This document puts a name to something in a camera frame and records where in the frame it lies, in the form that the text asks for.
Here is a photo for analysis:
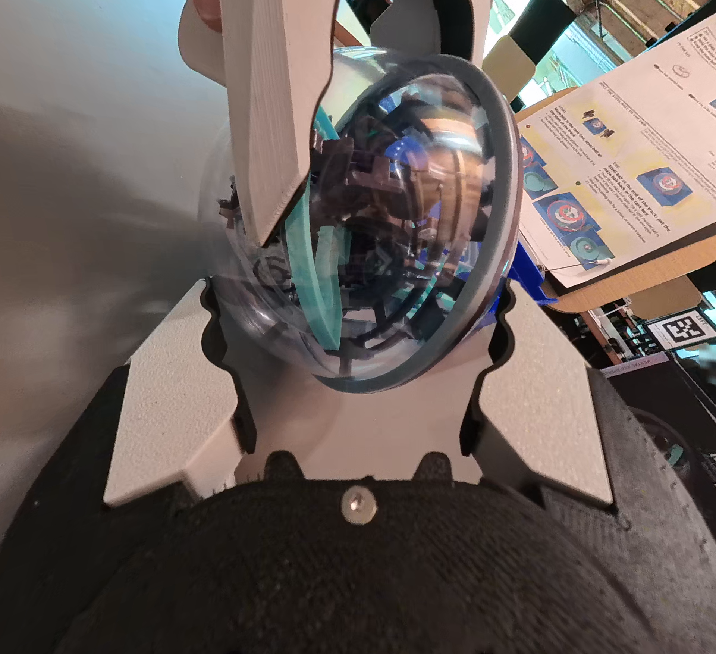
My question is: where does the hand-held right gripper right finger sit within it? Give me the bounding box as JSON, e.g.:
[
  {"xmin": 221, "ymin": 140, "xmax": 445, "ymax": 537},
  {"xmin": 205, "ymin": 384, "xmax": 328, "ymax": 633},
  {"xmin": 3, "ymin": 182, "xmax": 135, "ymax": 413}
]
[{"xmin": 460, "ymin": 279, "xmax": 616, "ymax": 511}]

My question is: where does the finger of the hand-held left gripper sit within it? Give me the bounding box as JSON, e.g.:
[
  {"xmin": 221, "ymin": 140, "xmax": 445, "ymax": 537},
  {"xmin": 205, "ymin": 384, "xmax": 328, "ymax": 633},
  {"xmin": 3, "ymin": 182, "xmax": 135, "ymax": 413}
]
[
  {"xmin": 217, "ymin": 0, "xmax": 377, "ymax": 249},
  {"xmin": 368, "ymin": 0, "xmax": 502, "ymax": 73}
]

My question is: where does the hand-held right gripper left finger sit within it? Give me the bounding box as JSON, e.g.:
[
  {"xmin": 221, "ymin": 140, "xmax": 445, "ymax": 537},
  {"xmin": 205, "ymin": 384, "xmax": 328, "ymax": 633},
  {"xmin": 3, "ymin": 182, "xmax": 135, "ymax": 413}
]
[{"xmin": 103, "ymin": 278, "xmax": 258, "ymax": 508}]

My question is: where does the clear maze ball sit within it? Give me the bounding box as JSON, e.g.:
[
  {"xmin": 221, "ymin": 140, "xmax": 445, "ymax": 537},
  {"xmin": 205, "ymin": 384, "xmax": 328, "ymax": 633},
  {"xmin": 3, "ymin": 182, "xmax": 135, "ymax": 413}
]
[{"xmin": 198, "ymin": 46, "xmax": 525, "ymax": 398}]

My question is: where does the dark printed cardboard box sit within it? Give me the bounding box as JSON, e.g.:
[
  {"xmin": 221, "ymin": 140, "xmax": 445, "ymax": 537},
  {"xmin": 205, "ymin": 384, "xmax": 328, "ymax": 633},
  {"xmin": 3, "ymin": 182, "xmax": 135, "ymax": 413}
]
[{"xmin": 607, "ymin": 354, "xmax": 716, "ymax": 498}]

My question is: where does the black panel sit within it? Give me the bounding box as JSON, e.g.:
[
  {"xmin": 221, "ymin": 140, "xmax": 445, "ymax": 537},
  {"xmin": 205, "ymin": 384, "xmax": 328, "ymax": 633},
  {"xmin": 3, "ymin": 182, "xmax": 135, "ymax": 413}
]
[{"xmin": 484, "ymin": 0, "xmax": 577, "ymax": 88}]

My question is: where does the blue plastic bin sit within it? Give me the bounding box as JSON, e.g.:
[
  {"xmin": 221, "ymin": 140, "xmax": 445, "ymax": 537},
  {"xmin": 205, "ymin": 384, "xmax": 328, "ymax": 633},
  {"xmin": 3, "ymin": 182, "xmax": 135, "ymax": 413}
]
[{"xmin": 484, "ymin": 240, "xmax": 560, "ymax": 326}]

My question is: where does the brown cardboard board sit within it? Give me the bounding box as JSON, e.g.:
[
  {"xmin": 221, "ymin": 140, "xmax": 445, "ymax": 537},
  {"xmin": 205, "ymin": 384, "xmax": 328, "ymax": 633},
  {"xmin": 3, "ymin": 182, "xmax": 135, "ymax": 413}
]
[{"xmin": 515, "ymin": 86, "xmax": 716, "ymax": 322}]

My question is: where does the printed instruction sheet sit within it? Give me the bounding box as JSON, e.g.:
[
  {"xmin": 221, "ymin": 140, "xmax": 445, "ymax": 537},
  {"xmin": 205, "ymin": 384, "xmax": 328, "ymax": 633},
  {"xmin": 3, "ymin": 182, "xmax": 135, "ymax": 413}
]
[{"xmin": 517, "ymin": 10, "xmax": 716, "ymax": 290}]

